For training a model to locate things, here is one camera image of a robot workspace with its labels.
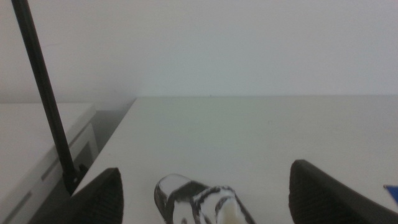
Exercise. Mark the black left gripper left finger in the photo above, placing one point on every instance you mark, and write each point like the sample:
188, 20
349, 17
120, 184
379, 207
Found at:
99, 202

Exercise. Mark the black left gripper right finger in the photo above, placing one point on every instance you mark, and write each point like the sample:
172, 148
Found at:
317, 199

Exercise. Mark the white and black toy shoe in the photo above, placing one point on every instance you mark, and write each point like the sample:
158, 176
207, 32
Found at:
186, 202

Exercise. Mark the blue rectangular mat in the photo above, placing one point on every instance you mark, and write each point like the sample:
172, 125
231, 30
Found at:
393, 193

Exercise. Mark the white side cabinet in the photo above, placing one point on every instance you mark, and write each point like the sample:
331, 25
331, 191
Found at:
21, 140

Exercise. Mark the black stand pole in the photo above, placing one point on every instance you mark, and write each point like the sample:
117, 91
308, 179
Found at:
43, 84

